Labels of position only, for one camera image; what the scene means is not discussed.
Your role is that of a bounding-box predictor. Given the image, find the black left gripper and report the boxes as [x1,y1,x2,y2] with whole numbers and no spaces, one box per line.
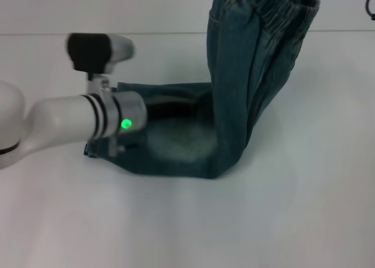
[145,101,203,118]

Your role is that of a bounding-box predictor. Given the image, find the blue denim shorts with cartoon print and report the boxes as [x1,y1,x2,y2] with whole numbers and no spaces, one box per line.
[84,0,322,181]

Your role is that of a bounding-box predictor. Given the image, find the silver camera mount clamp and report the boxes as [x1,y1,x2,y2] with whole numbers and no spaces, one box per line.
[86,72,126,157]

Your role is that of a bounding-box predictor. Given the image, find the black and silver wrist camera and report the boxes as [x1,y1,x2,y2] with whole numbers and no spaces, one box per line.
[66,32,137,75]

